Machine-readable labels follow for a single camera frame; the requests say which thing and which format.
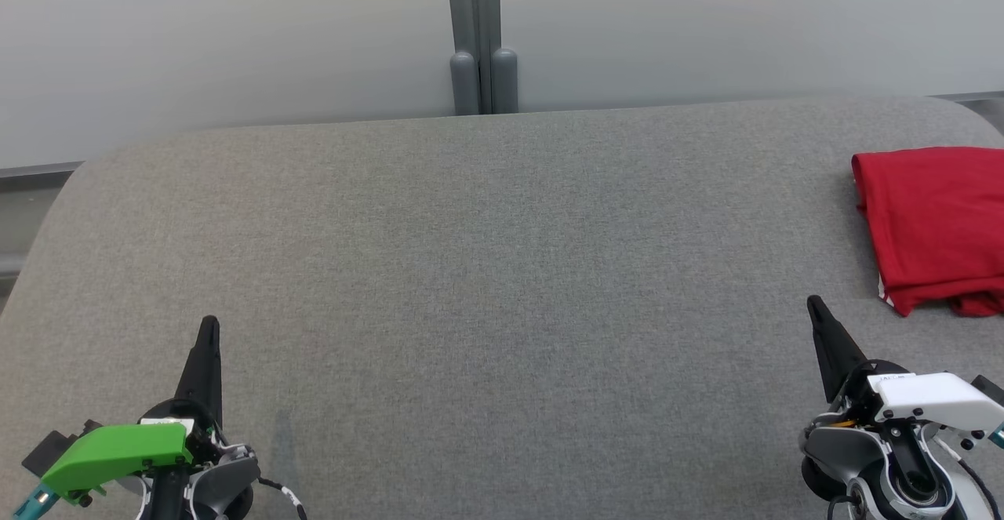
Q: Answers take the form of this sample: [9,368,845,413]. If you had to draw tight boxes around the grey partition post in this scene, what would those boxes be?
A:
[444,0,519,116]

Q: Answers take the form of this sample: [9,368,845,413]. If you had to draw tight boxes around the red Bulls jersey white sleeves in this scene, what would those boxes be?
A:
[851,146,1004,318]

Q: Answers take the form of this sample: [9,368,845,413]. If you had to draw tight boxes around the black left cable teal plug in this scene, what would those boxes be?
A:
[11,482,62,520]

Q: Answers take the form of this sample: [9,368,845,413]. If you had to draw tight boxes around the black cable teal plug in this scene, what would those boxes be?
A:
[932,424,1004,520]
[11,482,62,520]

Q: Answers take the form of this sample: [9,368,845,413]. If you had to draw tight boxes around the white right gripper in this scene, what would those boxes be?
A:
[806,295,1004,436]

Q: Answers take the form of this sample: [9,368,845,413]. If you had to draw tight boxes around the black cable white bands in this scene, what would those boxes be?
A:
[255,476,309,520]

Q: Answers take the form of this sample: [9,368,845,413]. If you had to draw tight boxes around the grey fabric sofa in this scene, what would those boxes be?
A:
[0,95,1004,520]

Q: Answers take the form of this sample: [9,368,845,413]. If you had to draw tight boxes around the black right cable teal plug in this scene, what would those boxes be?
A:
[932,424,1004,520]

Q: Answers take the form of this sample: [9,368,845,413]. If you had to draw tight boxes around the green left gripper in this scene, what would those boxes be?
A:
[41,315,224,507]

